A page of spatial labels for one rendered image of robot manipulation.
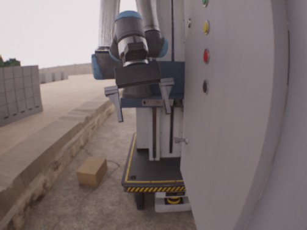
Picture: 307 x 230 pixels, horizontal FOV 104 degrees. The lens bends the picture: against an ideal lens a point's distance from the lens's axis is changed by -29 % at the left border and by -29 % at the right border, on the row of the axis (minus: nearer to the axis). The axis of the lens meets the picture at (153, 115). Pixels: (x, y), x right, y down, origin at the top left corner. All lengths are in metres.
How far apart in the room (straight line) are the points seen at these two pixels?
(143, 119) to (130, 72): 0.91
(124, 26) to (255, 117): 0.46
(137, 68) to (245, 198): 0.41
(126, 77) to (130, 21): 0.18
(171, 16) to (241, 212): 1.19
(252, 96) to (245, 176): 0.09
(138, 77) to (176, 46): 0.77
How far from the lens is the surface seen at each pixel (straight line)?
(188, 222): 1.29
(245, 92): 0.20
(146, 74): 0.48
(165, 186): 1.08
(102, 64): 0.90
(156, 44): 0.69
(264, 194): 0.22
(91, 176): 1.58
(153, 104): 0.96
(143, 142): 1.43
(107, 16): 0.93
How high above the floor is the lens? 1.01
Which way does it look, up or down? 16 degrees down
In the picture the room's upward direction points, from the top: straight up
